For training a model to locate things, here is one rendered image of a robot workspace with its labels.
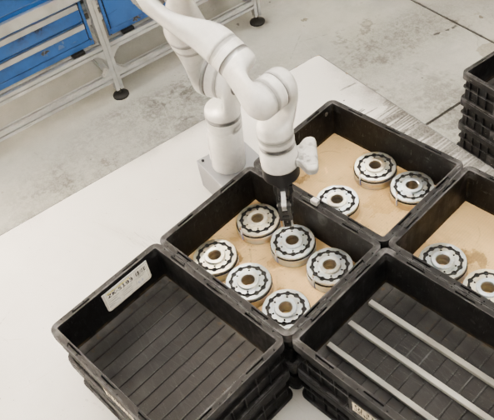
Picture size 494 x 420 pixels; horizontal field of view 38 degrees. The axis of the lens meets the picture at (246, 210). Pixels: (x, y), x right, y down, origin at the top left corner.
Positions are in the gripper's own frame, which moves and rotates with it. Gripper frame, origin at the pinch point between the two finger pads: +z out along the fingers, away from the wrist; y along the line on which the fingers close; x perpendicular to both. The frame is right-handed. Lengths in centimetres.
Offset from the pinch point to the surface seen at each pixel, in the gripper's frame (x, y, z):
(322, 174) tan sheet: 8.2, -26.5, 17.2
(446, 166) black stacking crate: 36.5, -17.7, 9.6
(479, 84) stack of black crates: 61, -85, 42
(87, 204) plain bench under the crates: -58, -37, 30
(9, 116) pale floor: -141, -170, 100
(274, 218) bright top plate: -4.1, -10.8, 14.4
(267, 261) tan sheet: -6.2, -0.5, 17.2
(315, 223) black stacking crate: 5.4, -6.3, 12.3
